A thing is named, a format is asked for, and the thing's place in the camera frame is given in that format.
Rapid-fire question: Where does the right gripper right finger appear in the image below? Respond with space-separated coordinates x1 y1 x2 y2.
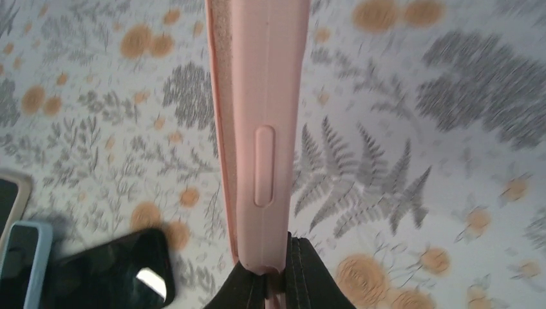
285 234 355 309

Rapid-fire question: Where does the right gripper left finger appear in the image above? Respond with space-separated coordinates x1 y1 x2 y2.
203 262 267 309

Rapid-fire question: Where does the phone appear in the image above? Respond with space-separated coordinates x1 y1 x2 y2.
1 168 32 255
1 221 53 309
41 228 176 308

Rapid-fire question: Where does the pink phone case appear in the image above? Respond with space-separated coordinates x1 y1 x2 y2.
205 1 310 275

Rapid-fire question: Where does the phone in blue case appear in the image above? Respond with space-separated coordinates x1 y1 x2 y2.
1 221 53 309

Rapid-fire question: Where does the phone in beige case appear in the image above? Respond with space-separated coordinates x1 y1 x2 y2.
1 168 32 255

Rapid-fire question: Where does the floral table mat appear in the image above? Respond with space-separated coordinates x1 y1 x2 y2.
1 1 545 308

